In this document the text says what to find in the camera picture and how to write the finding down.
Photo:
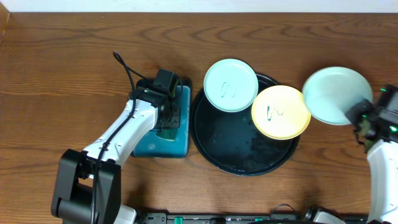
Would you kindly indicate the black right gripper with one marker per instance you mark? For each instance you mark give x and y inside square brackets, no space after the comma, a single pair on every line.
[352,111]

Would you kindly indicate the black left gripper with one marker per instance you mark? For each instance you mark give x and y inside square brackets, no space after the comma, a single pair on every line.
[171,119]

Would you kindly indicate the green yellow sponge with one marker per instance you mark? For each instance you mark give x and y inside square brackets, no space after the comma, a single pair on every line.
[167,134]

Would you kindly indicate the light blue plate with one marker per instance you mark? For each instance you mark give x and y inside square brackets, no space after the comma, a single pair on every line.
[330,92]

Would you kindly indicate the yellow plate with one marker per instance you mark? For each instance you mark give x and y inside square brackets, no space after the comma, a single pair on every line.
[279,112]

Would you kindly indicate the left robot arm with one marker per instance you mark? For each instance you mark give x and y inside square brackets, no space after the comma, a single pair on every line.
[88,184]

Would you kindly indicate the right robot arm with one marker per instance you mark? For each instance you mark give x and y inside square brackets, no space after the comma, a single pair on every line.
[383,166]

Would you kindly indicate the black rectangular tray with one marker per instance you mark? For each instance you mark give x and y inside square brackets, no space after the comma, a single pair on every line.
[186,124]

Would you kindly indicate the black round tray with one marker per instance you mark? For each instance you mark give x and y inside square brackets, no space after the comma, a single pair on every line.
[232,143]

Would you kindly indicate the white water-filled basin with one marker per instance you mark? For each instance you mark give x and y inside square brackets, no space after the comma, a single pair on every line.
[177,137]

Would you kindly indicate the light green plate with scribble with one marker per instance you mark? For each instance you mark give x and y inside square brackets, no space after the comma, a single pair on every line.
[230,85]

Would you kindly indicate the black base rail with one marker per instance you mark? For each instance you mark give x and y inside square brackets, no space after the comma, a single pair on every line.
[282,213]

